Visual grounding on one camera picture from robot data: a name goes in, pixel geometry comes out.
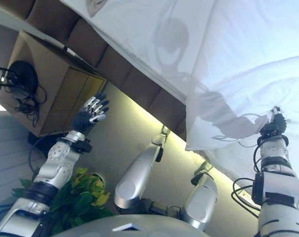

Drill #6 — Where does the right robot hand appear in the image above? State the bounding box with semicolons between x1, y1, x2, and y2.
259;106;288;142

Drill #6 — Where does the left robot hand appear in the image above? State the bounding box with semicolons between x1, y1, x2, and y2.
72;92;110;134

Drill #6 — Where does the white duvet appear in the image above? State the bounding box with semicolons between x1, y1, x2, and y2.
185;55;299;184

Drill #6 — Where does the white bed sheet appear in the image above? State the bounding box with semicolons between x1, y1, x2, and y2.
59;0;299;106

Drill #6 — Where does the brown wooden nightstand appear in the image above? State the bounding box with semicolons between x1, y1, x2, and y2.
0;31;108;138

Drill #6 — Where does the left silver robot leg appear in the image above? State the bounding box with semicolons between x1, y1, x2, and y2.
114;127;171;215

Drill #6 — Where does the silver robot leg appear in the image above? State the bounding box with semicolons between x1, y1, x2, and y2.
183;161;219;232
114;127;171;215

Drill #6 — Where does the green leafy potted plant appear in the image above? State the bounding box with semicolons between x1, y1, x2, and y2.
11;167;117;236

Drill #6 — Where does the right silver robot leg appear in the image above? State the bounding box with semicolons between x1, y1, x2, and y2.
183;161;219;232

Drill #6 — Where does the grey robot torso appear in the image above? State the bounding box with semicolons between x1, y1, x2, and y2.
49;213;211;237

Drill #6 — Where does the black round device with cables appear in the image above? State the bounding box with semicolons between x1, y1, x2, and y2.
0;60;47;128

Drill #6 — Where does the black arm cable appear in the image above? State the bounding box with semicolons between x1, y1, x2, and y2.
232;177;261;218

